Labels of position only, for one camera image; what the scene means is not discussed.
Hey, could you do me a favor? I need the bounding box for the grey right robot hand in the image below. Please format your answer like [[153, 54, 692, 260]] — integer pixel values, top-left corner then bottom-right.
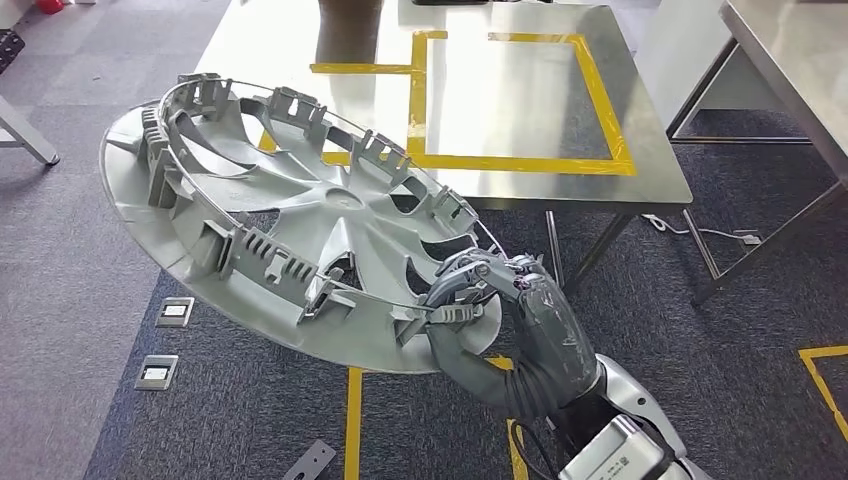
[[423, 248, 603, 405]]

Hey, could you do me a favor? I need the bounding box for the grey plastic wheel cover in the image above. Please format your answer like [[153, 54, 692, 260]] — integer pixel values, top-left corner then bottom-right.
[[99, 71, 508, 376]]

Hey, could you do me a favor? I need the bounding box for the stainless steel workbench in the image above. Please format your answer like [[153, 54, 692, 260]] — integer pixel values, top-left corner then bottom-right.
[[192, 0, 694, 296]]

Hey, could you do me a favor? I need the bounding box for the black robot torso part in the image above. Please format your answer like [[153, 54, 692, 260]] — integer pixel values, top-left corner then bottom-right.
[[283, 440, 337, 480]]

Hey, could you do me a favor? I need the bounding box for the large yellow table tape rectangle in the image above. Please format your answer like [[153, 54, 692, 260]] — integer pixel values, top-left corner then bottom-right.
[[407, 29, 639, 178]]

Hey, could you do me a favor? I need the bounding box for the small yellow table tape rectangle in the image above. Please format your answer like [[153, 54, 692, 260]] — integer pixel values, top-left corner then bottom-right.
[[256, 62, 425, 167]]

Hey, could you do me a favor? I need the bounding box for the stainless steel table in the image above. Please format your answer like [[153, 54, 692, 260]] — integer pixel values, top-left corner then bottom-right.
[[688, 0, 848, 306]]

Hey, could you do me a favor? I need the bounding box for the floor socket with white insert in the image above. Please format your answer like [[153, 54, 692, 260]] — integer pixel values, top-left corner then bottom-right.
[[134, 354, 179, 392], [155, 296, 195, 329]]

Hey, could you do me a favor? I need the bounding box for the black camera cable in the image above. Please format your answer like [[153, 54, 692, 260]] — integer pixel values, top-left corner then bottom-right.
[[510, 420, 564, 480]]

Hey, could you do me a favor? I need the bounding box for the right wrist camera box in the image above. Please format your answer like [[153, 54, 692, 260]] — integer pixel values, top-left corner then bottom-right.
[[559, 415, 677, 480]]

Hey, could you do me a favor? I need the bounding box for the white floor cable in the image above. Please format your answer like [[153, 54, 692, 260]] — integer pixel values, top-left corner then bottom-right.
[[641, 213, 743, 241]]

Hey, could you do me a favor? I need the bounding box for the white desk dark frame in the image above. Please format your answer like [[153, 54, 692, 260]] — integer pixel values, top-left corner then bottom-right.
[[635, 0, 813, 146]]

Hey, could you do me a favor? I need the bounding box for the white frame table leg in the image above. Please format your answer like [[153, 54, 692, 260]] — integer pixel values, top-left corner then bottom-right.
[[0, 95, 61, 167]]

